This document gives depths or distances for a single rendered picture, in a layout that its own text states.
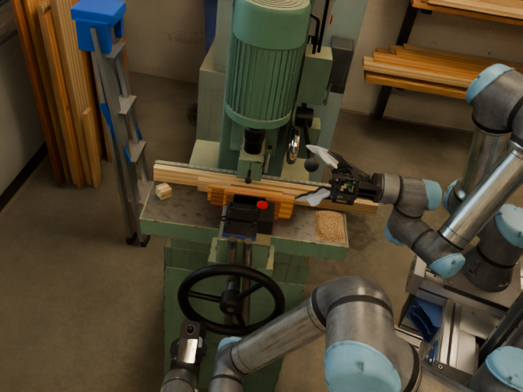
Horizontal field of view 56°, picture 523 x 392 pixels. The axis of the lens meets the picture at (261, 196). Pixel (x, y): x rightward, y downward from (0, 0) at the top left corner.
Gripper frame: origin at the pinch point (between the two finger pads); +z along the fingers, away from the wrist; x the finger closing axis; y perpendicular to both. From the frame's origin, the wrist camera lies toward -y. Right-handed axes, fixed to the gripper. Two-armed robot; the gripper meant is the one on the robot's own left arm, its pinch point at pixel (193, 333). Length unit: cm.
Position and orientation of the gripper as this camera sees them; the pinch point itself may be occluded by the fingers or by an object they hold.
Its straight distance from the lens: 137.2
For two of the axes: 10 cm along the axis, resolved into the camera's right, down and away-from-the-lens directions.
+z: -0.1, -1.8, 9.8
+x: 9.9, 1.4, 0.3
